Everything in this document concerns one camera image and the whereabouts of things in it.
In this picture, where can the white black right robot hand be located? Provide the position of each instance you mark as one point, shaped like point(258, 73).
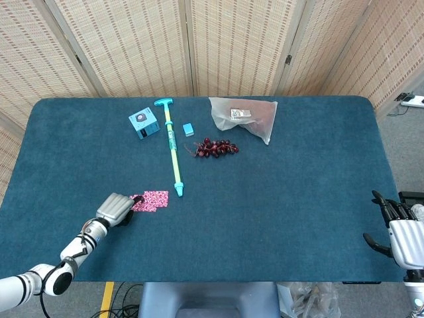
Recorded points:
point(407, 242)

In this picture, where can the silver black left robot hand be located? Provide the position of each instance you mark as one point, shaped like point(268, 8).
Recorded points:
point(112, 207)

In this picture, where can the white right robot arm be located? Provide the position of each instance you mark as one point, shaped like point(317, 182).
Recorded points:
point(415, 288)

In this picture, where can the black box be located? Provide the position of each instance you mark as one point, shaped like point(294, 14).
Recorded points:
point(414, 196)

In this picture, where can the green blue toy water pump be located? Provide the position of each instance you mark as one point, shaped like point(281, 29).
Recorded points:
point(174, 159)

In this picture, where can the light blue cardboard box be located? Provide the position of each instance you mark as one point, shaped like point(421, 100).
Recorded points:
point(142, 124)

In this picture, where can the yellow floor tape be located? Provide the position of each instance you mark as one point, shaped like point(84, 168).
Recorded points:
point(106, 298)

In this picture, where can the small blue white cube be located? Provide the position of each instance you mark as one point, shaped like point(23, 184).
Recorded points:
point(188, 129)

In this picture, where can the crumpled clear plastic bag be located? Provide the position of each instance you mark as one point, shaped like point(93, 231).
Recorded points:
point(308, 301)

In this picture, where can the woven bamboo screen panel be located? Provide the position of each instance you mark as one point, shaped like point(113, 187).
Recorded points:
point(33, 59)
point(132, 46)
point(8, 155)
point(318, 46)
point(238, 46)
point(391, 49)

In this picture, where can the dark red grape bunch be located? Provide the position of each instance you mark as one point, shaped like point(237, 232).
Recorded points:
point(215, 149)

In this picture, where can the white power strip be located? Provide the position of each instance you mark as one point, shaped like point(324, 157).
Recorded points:
point(414, 101)

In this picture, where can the teal blue table cloth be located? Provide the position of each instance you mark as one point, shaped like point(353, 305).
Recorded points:
point(265, 205)

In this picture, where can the translucent plastic bag with contents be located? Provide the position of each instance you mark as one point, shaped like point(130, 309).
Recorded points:
point(251, 119)

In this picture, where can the black screen hinge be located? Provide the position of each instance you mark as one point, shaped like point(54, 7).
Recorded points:
point(288, 59)

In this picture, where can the grey blue robot pedestal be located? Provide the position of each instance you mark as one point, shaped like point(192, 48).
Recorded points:
point(208, 298)

